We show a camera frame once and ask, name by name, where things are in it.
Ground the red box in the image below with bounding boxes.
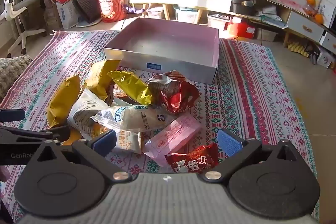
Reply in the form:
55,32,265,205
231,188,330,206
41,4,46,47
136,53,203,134
227,22,257,38

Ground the red cartoon face bucket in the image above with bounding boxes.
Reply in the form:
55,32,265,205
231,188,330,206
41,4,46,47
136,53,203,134
96,0,126,23

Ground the grey knitted cushion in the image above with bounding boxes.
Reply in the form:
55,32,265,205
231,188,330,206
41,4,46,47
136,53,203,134
0,55,34,100

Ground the cream biscuit snack packet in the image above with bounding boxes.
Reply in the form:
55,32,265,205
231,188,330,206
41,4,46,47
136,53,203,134
110,130,143,154

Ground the white nut snack packet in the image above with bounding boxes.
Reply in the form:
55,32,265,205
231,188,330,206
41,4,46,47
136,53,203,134
67,88,110,141

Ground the white paper bag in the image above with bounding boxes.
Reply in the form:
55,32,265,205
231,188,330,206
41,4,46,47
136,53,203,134
56,0,80,29

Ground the patterned woven cloth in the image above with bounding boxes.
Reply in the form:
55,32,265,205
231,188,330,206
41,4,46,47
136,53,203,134
0,30,320,222

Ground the yellow pack under cabinet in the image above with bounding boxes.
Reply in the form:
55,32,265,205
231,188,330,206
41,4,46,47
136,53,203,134
287,42,311,58

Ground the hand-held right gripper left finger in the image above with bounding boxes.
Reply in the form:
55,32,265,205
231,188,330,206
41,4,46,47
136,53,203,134
33,130,132,183

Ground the black mesh basket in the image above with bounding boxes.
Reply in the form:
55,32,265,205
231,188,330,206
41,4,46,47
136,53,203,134
72,0,102,24

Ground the yellow waffle snack packet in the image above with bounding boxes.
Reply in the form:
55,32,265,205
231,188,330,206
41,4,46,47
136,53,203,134
85,59,121,107
47,74,81,128

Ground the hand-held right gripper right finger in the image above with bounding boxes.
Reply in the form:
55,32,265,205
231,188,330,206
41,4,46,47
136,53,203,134
202,129,302,183

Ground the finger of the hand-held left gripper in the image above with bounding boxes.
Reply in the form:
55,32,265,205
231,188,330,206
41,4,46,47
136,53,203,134
0,125,71,146
0,109,26,123

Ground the clear packet brown pastry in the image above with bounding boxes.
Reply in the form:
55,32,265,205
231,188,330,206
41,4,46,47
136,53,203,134
113,84,132,104

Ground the clear storage bin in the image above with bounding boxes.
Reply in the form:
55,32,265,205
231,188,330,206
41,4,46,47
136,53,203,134
207,13,232,31
146,7,165,20
176,9,198,24

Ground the small red snack packet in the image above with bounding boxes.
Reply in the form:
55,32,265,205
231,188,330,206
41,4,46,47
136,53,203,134
164,143,220,174

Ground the black round appliance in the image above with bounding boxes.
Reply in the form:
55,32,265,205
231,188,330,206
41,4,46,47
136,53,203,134
230,0,259,16

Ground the white office chair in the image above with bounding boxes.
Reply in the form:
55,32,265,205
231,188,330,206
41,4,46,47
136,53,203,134
0,0,48,58

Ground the lemon yellow shiny snack packet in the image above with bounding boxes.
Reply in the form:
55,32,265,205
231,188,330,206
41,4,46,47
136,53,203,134
107,70,154,106

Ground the person's left hand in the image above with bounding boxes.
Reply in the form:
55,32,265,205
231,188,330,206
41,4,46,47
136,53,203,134
0,166,9,183

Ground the low white drawer cabinet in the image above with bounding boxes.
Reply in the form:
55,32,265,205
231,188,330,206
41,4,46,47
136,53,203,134
259,0,336,57

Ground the pink and silver cardboard box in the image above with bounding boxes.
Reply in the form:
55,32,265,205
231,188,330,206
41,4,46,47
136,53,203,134
103,17,219,84

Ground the clear packet with blue label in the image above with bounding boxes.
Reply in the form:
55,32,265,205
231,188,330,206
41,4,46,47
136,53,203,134
91,105,169,133

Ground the red shiny foil packet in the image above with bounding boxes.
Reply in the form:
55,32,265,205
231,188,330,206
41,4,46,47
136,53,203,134
160,80,200,116

